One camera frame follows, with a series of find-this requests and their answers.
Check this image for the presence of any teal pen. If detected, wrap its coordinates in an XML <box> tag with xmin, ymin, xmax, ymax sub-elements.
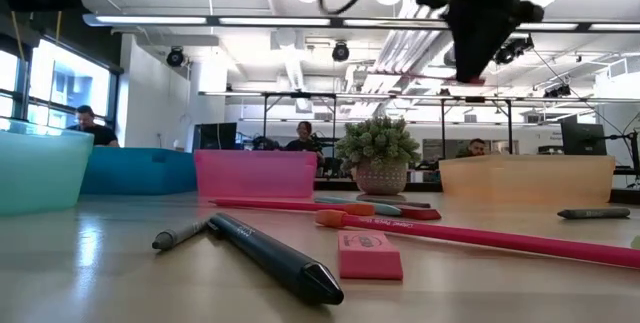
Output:
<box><xmin>313</xmin><ymin>195</ymin><xmax>404</xmax><ymax>217</ymax></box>

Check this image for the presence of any red eraser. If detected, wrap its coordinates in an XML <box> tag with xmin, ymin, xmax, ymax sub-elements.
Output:
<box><xmin>394</xmin><ymin>204</ymin><xmax>443</xmax><ymax>222</ymax></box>

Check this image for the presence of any black round ceiling spotlight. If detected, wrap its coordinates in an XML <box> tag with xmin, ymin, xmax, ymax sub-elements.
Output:
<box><xmin>331</xmin><ymin>41</ymin><xmax>351</xmax><ymax>63</ymax></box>
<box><xmin>164</xmin><ymin>46</ymin><xmax>186</xmax><ymax>68</ymax></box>

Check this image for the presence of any green translucent plastic bin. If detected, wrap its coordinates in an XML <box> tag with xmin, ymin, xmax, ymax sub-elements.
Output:
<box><xmin>0</xmin><ymin>117</ymin><xmax>96</xmax><ymax>217</ymax></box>

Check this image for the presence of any grey crayon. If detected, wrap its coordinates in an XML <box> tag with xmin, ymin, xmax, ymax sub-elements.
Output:
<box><xmin>556</xmin><ymin>206</ymin><xmax>632</xmax><ymax>221</ymax></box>
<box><xmin>379</xmin><ymin>199</ymin><xmax>432</xmax><ymax>210</ymax></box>

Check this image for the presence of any pink translucent plastic bin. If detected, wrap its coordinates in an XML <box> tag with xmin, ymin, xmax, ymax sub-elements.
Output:
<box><xmin>193</xmin><ymin>149</ymin><xmax>319</xmax><ymax>200</ymax></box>

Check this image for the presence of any black overhead camera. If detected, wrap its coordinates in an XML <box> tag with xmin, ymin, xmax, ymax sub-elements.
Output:
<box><xmin>492</xmin><ymin>35</ymin><xmax>535</xmax><ymax>67</ymax></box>

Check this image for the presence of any long ceiling light strip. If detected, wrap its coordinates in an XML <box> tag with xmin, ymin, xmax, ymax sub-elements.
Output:
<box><xmin>82</xmin><ymin>12</ymin><xmax>640</xmax><ymax>34</ymax></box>

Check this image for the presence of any silver ventilation duct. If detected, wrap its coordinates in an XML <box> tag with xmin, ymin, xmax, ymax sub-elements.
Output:
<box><xmin>369</xmin><ymin>0</ymin><xmax>451</xmax><ymax>89</ymax></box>

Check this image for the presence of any pink eraser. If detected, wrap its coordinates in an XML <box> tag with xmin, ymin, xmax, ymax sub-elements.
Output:
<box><xmin>337</xmin><ymin>230</ymin><xmax>405</xmax><ymax>281</ymax></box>

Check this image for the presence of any large window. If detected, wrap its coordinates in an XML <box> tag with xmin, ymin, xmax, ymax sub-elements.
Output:
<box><xmin>0</xmin><ymin>37</ymin><xmax>119</xmax><ymax>147</ymax></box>

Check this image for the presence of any artificial succulent in white pot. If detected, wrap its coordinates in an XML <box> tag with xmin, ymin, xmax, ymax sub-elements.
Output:
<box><xmin>334</xmin><ymin>115</ymin><xmax>423</xmax><ymax>199</ymax></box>

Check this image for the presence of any black metal station frame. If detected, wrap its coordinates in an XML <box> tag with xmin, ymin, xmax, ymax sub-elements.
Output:
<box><xmin>439</xmin><ymin>95</ymin><xmax>515</xmax><ymax>159</ymax></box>
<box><xmin>261</xmin><ymin>91</ymin><xmax>337</xmax><ymax>159</ymax></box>

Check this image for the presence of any black pen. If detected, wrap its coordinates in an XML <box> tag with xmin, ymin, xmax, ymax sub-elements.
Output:
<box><xmin>205</xmin><ymin>211</ymin><xmax>345</xmax><ymax>307</ymax></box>

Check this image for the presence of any silver pen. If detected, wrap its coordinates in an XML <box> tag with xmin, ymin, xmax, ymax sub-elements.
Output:
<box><xmin>151</xmin><ymin>217</ymin><xmax>214</xmax><ymax>252</ymax></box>

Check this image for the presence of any blue plastic bin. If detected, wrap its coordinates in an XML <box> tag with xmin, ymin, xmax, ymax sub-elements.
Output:
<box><xmin>79</xmin><ymin>146</ymin><xmax>199</xmax><ymax>197</ymax></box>

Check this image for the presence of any orange translucent plastic bin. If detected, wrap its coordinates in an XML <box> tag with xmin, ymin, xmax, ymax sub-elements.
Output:
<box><xmin>438</xmin><ymin>154</ymin><xmax>617</xmax><ymax>205</ymax></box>

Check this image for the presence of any black computer monitor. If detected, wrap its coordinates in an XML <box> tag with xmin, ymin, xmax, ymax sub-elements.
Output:
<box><xmin>192</xmin><ymin>121</ymin><xmax>239</xmax><ymax>152</ymax></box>
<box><xmin>559</xmin><ymin>115</ymin><xmax>609</xmax><ymax>157</ymax></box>

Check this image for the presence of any person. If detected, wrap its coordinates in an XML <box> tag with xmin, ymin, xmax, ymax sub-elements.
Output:
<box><xmin>66</xmin><ymin>104</ymin><xmax>121</xmax><ymax>148</ymax></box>
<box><xmin>283</xmin><ymin>120</ymin><xmax>326</xmax><ymax>164</ymax></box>
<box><xmin>454</xmin><ymin>137</ymin><xmax>489</xmax><ymax>159</ymax></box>

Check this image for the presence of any pink pencil orange eraser cap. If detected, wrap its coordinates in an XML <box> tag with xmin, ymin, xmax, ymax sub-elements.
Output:
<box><xmin>208</xmin><ymin>197</ymin><xmax>376</xmax><ymax>217</ymax></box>
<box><xmin>314</xmin><ymin>208</ymin><xmax>640</xmax><ymax>270</ymax></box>

